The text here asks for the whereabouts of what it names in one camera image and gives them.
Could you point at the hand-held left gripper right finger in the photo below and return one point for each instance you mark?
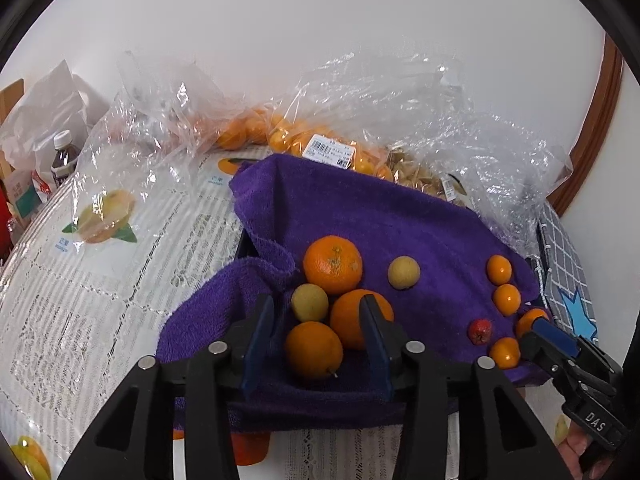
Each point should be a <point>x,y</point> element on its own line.
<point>377,351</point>

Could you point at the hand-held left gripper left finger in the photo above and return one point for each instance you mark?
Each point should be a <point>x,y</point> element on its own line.
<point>257,346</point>

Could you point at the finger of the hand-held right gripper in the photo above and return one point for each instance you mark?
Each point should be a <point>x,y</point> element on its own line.
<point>555,336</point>
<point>542,355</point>

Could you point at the kumquat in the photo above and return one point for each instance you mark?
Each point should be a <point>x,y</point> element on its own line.
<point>505,352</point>
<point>527,322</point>
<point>499,268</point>
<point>506,299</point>

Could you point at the orange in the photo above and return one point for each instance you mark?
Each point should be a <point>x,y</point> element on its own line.
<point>314,350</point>
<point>347,320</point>
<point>333,264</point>

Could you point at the small red fruit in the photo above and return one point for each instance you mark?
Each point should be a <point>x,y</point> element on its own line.
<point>480,331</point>

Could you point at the yellowish longan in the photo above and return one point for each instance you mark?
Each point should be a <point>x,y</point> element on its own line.
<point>404,272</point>
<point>310,302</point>

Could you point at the pile of bagged tan fruits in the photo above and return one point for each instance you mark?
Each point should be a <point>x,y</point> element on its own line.
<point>415,175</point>

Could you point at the person's right hand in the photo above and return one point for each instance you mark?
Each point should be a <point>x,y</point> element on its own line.
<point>574,452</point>

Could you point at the grey checkered pad blue star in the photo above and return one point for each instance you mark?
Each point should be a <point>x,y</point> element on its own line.
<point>565,260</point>

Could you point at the purple towel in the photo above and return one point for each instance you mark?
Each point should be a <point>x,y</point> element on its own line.
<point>375,210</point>

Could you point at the large clear plastic bag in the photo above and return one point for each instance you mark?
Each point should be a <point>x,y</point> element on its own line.
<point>500,160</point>

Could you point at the pile of bagged kumquats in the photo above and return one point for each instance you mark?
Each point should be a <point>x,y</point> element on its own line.
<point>280,135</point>

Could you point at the red white packet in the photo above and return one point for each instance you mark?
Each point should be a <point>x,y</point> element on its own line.
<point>42,183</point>

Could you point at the dark drink bottle white cap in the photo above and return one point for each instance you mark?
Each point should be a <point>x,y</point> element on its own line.
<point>66,155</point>

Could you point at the white green carton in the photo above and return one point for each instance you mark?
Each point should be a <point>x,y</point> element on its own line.
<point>22,195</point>

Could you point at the red box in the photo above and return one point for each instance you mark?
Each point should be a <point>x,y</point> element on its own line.
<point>4,220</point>

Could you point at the white plastic bag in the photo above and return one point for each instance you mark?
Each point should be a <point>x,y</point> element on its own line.
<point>50,105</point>

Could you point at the cardboard box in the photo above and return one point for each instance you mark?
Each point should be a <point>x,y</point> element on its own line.
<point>10,100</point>

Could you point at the wooden door frame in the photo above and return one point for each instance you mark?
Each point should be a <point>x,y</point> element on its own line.
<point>600,125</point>

